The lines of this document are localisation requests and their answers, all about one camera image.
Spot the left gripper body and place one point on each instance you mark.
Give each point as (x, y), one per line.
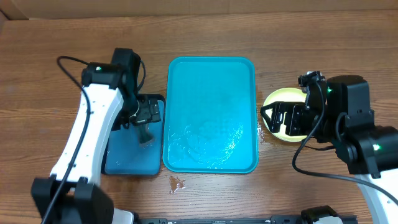
(140, 111)

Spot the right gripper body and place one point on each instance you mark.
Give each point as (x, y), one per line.
(289, 118)

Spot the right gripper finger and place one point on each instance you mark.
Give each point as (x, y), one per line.
(273, 121)
(274, 107)

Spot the yellow-green plate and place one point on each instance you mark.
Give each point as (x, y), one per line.
(286, 94)

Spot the green scrub sponge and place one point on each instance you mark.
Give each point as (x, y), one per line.
(144, 136)

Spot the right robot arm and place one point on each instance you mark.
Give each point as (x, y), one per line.
(338, 110)

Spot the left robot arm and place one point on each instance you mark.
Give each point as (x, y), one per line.
(72, 192)

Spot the small black tray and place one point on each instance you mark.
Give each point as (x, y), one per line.
(125, 155)

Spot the large teal plastic tray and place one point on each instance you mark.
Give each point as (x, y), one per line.
(211, 116)

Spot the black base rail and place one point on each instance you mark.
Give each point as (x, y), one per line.
(322, 215)

